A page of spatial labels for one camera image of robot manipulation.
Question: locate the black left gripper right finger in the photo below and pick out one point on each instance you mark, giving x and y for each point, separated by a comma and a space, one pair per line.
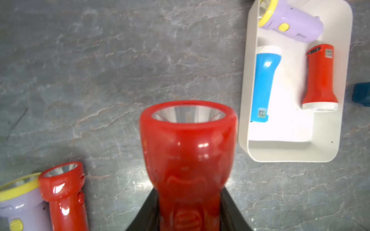
231, 218

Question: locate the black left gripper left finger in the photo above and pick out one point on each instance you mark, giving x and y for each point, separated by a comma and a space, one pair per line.
148, 217

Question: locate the purple flashlight yellow head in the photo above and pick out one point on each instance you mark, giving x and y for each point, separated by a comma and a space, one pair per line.
23, 206
291, 22

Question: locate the red flashlight white head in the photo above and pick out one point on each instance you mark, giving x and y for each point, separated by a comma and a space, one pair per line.
319, 95

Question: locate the blue flashlight white head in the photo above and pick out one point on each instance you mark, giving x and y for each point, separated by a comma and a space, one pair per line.
267, 60

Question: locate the white plastic tray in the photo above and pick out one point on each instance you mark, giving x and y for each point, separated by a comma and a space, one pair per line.
292, 134

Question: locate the dark teal small block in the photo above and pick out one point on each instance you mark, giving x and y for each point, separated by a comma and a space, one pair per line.
361, 94

